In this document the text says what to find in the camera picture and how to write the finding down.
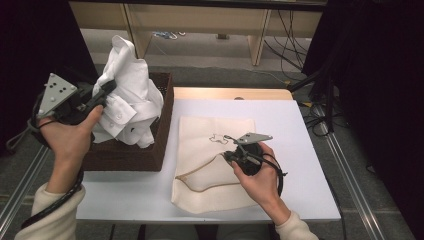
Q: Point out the white shirt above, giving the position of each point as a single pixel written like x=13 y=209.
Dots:
x=133 y=83

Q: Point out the person's right hand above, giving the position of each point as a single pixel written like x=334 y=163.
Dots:
x=263 y=186

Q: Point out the cream cloth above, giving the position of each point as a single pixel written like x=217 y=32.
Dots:
x=200 y=133

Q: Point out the person's left hand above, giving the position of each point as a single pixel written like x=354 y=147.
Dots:
x=70 y=140

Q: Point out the black metal stand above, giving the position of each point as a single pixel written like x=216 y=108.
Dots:
x=330 y=110

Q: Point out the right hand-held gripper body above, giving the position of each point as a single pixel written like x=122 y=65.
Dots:
x=253 y=137

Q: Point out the dark table grommet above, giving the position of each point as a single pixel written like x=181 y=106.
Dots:
x=239 y=98

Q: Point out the black curtain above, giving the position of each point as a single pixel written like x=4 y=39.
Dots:
x=383 y=100
x=20 y=40

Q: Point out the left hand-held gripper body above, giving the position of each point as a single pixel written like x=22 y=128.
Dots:
x=55 y=93

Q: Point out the small floor socket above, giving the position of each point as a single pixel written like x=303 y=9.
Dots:
x=222 y=36

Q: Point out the brown woven basket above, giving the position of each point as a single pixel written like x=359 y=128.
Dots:
x=133 y=160

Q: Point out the metal floor rail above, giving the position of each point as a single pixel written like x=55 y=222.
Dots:
x=20 y=193
x=351 y=190

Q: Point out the beige wooden desk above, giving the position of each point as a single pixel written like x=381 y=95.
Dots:
x=200 y=20

